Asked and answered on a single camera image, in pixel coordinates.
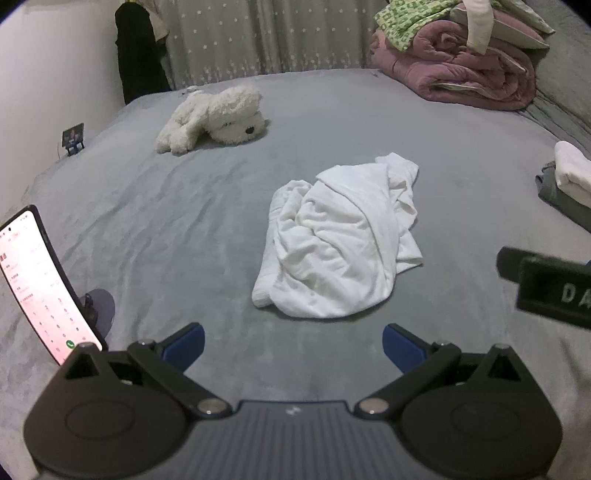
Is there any grey bed sheet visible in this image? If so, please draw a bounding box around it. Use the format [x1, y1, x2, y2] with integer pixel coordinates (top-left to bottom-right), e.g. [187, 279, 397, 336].
[0, 68, 591, 480]

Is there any folded grey garment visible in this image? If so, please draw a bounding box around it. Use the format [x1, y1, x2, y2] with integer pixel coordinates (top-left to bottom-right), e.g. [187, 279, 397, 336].
[536, 161, 591, 222]

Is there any grey star-print curtain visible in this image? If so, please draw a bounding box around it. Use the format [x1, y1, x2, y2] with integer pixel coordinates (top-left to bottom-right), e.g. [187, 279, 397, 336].
[157, 0, 393, 90]

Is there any grey quilted blanket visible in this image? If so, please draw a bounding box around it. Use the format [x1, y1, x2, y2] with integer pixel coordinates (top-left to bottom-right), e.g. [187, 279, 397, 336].
[522, 0, 591, 148]

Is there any wall socket with plug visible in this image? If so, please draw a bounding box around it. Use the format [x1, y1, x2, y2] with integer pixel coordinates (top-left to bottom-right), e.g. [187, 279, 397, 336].
[61, 122, 87, 158]

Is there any beige hanging garment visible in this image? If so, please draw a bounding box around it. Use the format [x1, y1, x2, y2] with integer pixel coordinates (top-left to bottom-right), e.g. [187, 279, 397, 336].
[121, 0, 171, 43]

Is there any green patterned cloth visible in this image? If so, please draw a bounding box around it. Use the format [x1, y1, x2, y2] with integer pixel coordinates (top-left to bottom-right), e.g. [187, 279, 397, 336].
[373, 0, 467, 51]

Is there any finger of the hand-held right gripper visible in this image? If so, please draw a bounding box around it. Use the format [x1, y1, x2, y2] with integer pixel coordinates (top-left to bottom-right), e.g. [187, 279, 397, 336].
[514, 255, 591, 330]
[498, 247, 591, 282]

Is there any folded white garment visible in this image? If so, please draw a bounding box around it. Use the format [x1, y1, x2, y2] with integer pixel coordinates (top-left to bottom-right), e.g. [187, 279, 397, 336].
[553, 141, 591, 208]

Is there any dark phone stand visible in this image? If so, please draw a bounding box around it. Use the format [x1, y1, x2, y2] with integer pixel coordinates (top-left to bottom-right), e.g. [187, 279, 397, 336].
[76, 288, 116, 344]

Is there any cream cloth strip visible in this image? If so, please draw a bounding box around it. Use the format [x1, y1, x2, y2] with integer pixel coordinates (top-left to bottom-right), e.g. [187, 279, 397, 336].
[464, 0, 496, 54]

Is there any white garment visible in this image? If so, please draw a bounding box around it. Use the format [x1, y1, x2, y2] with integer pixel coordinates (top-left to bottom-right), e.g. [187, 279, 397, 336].
[252, 152, 424, 319]
[553, 141, 591, 208]

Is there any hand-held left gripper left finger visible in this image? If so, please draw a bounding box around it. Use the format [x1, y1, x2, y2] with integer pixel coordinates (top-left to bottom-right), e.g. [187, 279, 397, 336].
[65, 322, 233, 420]

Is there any black hanging garment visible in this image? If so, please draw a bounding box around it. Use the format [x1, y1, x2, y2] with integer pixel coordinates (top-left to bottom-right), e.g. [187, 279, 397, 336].
[115, 2, 171, 104]

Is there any beige striped cloth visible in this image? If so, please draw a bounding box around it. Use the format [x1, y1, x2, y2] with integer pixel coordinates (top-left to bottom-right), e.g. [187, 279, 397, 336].
[489, 0, 555, 34]

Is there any smartphone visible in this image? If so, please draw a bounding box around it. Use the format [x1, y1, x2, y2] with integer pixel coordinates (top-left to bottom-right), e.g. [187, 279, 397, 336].
[0, 205, 109, 367]

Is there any grey pillow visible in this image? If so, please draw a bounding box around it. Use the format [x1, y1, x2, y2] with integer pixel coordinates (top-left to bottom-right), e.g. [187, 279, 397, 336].
[450, 7, 550, 49]

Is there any white plush dog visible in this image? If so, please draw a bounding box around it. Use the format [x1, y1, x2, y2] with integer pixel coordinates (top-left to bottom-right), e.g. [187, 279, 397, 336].
[154, 84, 270, 155]

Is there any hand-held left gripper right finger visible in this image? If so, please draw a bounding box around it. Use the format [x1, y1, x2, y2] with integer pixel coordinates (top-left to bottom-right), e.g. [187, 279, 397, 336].
[355, 323, 526, 420]

